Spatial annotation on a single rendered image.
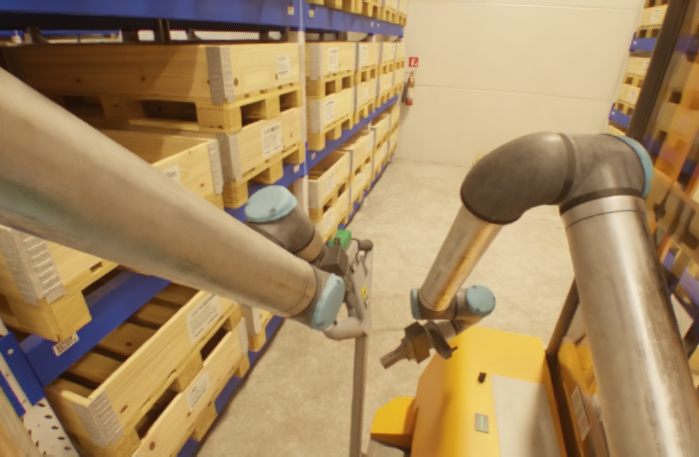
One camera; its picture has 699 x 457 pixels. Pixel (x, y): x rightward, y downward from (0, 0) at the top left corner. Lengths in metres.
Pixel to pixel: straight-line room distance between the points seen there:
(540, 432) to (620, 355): 0.76
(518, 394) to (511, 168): 0.93
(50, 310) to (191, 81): 0.99
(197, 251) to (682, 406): 0.57
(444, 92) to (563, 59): 1.74
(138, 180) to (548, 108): 6.37
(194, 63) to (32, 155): 1.42
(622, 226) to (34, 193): 0.63
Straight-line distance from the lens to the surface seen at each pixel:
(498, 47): 6.35
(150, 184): 0.32
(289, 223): 0.68
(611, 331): 0.59
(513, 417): 1.32
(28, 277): 1.11
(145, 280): 1.45
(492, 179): 0.61
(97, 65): 2.03
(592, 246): 0.61
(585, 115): 6.67
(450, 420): 1.29
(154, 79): 1.81
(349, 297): 0.97
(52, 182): 0.28
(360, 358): 1.18
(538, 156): 0.61
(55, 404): 1.50
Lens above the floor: 1.89
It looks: 28 degrees down
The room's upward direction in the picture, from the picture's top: 2 degrees clockwise
